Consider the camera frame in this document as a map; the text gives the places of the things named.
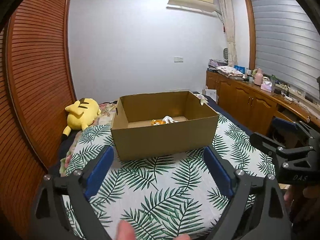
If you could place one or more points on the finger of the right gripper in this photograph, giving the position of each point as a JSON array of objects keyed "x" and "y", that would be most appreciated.
[
  {"x": 271, "y": 147},
  {"x": 284, "y": 130}
]

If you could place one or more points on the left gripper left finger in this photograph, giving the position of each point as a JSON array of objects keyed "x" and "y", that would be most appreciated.
[{"x": 49, "y": 217}]

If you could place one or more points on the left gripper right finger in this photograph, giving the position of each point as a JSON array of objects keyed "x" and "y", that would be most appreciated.
[{"x": 256, "y": 208}]

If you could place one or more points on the chicken foot snack packet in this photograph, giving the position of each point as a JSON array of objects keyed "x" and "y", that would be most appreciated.
[{"x": 168, "y": 120}]

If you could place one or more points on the orange white snack packet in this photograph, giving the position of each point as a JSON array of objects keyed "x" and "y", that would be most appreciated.
[{"x": 157, "y": 122}]

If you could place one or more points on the person's right hand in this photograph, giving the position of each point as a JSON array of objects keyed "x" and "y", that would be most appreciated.
[{"x": 290, "y": 195}]

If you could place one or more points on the person's left hand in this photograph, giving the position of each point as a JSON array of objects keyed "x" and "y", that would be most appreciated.
[{"x": 126, "y": 232}]

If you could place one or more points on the wooden sideboard cabinet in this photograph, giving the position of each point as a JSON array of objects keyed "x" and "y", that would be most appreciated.
[{"x": 255, "y": 108}]

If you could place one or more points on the pink tissue box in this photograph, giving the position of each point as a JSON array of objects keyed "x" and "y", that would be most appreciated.
[{"x": 266, "y": 86}]

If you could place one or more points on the pink thermos bottle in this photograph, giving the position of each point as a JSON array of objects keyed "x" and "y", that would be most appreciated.
[{"x": 258, "y": 77}]

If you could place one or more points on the blue box on sideboard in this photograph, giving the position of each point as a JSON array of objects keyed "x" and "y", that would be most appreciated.
[{"x": 240, "y": 69}]

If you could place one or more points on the folded floral cloth stack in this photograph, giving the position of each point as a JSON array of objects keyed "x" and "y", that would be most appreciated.
[{"x": 229, "y": 71}]

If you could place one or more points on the white paper bag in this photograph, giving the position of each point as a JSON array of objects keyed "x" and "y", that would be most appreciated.
[{"x": 212, "y": 93}]

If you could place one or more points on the grey window blind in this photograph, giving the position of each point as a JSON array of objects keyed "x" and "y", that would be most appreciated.
[{"x": 287, "y": 43}]

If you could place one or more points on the small white desk fan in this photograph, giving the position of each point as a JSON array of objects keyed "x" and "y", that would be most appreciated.
[{"x": 225, "y": 54}]

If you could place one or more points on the leaf print cloth mat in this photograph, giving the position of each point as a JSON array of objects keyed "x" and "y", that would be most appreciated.
[{"x": 163, "y": 197}]

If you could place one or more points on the yellow Pikachu plush toy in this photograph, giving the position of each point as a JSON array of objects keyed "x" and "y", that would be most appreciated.
[{"x": 81, "y": 115}]

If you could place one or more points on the brown cardboard box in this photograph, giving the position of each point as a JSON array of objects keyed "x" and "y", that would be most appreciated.
[{"x": 135, "y": 138}]

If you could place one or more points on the brown louvered wardrobe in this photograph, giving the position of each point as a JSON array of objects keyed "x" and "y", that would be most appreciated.
[{"x": 36, "y": 86}]

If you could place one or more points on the floral beige curtain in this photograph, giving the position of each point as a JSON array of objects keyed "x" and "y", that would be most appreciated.
[{"x": 226, "y": 8}]

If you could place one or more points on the white wall switch plate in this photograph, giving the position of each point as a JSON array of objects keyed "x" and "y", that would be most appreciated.
[{"x": 178, "y": 59}]

